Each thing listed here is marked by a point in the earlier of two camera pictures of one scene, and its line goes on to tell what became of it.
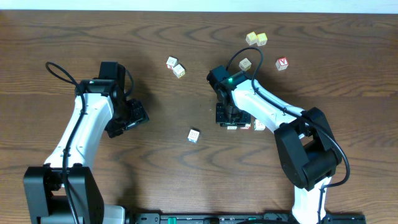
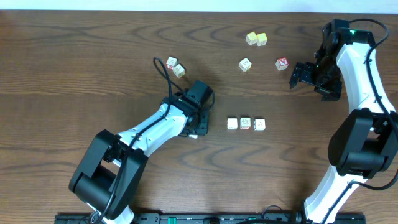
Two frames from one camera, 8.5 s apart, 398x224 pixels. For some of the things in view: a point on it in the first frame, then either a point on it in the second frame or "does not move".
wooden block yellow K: [178, 71] does not move
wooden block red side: [259, 126] does not move
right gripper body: [232, 116] → [327, 78]
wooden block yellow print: [251, 38] does not move
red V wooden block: [282, 63] does not move
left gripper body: [134, 116] → [203, 123]
